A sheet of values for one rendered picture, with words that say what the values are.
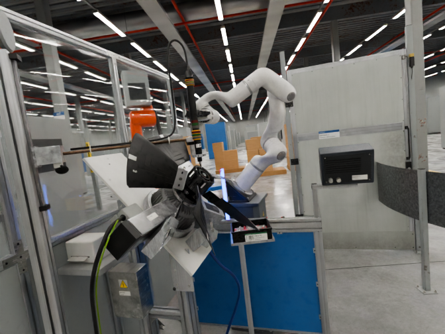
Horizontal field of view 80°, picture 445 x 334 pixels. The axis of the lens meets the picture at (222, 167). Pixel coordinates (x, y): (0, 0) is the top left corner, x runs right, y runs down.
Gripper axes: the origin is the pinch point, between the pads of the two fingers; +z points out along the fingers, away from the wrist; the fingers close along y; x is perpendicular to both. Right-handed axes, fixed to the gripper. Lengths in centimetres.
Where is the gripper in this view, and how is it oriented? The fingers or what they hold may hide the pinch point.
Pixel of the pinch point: (193, 113)
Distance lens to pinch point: 130.9
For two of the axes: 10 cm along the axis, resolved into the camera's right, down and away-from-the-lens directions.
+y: -9.5, 0.9, 2.9
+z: -2.8, 1.3, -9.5
